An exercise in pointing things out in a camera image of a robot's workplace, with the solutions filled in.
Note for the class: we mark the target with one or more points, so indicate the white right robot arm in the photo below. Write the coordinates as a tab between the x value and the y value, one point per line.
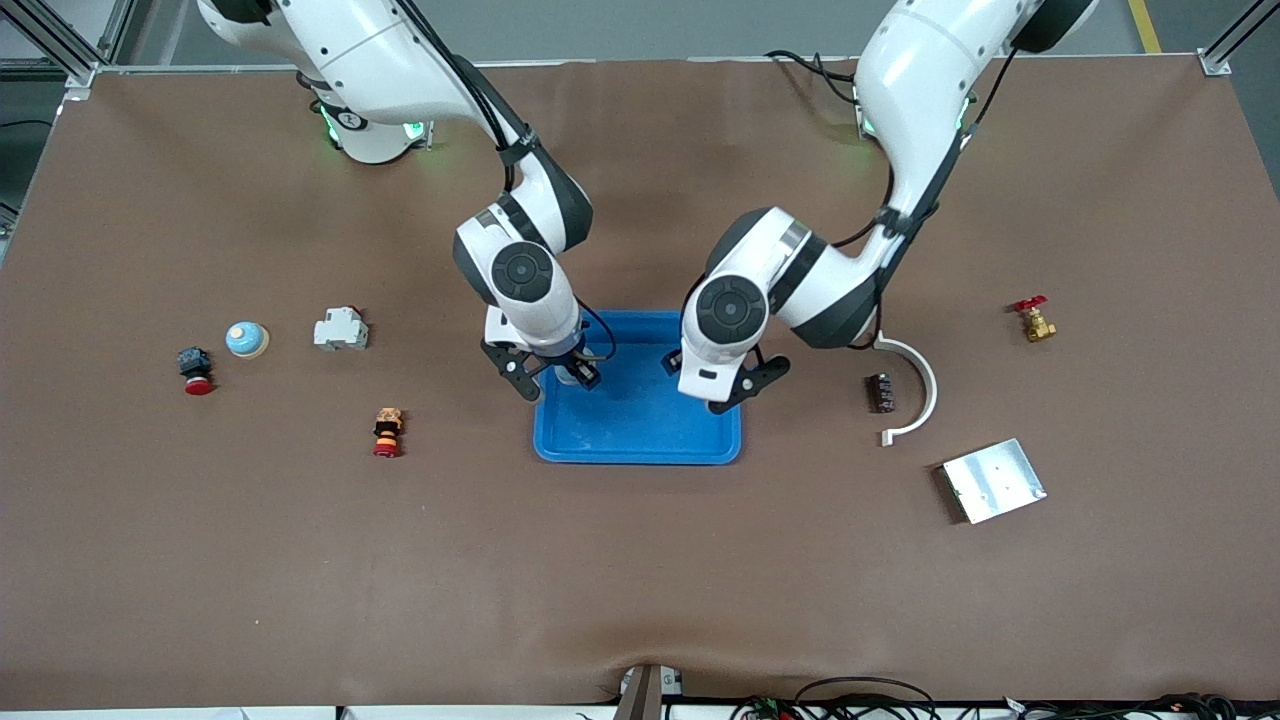
400	60

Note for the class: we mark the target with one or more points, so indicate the aluminium frame post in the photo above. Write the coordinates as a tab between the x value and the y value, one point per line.
1213	62
82	78

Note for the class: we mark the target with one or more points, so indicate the red emergency stop orange body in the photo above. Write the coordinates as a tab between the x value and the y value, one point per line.
388	430

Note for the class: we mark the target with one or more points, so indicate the blue plastic tray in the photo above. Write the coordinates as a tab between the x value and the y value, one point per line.
640	430

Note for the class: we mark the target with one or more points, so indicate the dark brown electrolytic capacitor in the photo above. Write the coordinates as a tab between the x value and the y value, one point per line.
881	392

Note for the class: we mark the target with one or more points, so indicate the brown table mat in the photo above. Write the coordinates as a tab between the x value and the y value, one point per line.
640	560

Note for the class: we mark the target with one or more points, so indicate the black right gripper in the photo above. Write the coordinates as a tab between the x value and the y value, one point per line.
577	369

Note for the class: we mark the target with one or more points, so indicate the white curved plastic bracket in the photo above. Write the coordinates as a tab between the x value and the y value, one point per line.
930	385

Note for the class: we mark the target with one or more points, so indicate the white circuit breaker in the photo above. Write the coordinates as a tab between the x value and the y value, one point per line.
340	332

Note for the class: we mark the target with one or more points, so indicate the red push button black base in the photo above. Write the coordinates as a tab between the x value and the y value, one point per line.
195	362

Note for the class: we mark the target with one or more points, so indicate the metal table edge bracket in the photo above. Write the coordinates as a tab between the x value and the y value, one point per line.
640	695

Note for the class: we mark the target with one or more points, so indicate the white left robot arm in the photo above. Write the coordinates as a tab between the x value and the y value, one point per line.
920	90

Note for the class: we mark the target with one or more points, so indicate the aluminium plate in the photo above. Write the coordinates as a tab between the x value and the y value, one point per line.
995	482

